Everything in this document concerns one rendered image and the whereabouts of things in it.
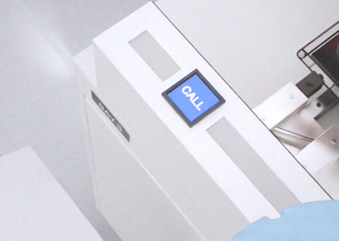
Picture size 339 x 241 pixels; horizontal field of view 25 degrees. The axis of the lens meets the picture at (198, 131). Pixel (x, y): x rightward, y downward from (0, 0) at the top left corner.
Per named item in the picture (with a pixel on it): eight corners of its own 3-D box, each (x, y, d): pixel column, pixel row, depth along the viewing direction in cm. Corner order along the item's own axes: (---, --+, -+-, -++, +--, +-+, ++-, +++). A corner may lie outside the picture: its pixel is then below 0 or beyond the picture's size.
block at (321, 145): (327, 132, 100) (333, 124, 97) (345, 152, 99) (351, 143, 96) (283, 168, 97) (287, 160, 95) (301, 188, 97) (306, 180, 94)
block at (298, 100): (287, 89, 102) (291, 80, 99) (304, 108, 101) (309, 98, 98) (243, 123, 99) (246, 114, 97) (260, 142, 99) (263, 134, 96)
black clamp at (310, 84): (310, 77, 102) (315, 68, 100) (321, 88, 102) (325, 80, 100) (292, 91, 101) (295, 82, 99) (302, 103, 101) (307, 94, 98)
